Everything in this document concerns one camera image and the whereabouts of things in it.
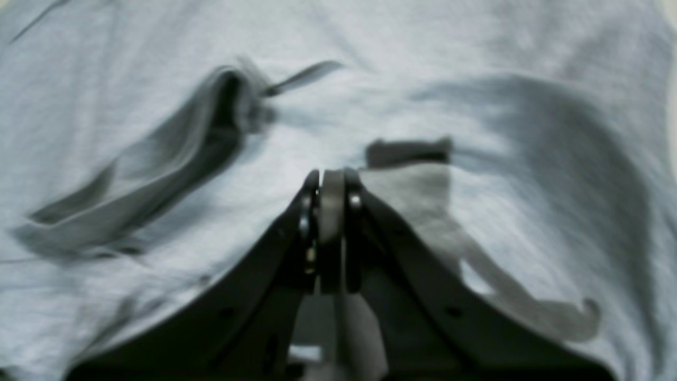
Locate grey T-shirt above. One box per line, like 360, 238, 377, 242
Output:
2, 1, 675, 380

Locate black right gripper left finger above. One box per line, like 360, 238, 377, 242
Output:
68, 170, 320, 380

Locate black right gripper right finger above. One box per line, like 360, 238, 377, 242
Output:
344, 169, 612, 380

